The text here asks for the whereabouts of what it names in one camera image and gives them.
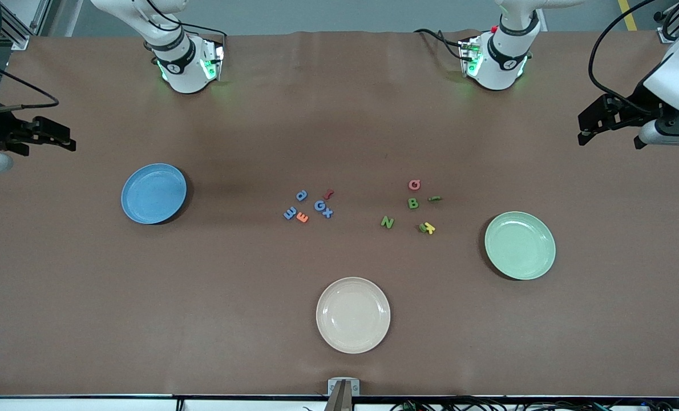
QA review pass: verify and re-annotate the aluminium frame profile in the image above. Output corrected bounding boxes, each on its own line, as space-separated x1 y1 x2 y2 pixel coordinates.
0 0 49 51
656 0 679 44

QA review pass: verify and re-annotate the black cable bundle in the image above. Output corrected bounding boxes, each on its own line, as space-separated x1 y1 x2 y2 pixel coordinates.
391 395 679 411

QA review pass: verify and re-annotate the blue round plate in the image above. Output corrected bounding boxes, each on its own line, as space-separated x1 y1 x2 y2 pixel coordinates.
121 163 188 225

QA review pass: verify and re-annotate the brown table cover sheet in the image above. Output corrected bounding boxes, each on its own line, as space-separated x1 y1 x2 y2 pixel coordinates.
0 30 679 397

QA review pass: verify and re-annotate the black left arm base cable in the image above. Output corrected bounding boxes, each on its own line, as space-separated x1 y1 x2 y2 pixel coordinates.
414 27 467 59

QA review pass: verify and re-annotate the grey metal camera mount bracket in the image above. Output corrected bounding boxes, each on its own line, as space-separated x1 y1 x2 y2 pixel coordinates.
324 378 361 411

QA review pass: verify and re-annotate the white table edge rail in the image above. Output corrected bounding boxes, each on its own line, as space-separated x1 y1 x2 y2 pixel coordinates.
0 394 679 411

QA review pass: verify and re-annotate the beige round plate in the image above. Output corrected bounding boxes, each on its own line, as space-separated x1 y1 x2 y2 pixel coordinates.
316 277 391 354

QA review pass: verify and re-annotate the light green round plate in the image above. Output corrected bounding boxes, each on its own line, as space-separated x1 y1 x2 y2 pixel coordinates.
484 211 556 281

